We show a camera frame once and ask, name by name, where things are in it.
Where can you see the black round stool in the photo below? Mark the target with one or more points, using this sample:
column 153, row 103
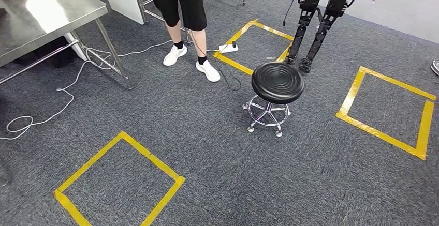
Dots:
column 277, row 82

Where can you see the white power strip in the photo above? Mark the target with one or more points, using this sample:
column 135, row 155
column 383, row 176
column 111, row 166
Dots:
column 228, row 48

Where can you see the chrome stanchion with round base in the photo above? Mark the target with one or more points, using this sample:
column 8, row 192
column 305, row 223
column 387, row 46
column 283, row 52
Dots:
column 436, row 67

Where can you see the stainless steel workbench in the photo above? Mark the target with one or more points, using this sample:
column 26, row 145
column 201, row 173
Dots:
column 41, row 8

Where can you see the yellow floor tape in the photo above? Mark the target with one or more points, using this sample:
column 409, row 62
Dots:
column 151, row 156
column 425, row 128
column 233, row 63

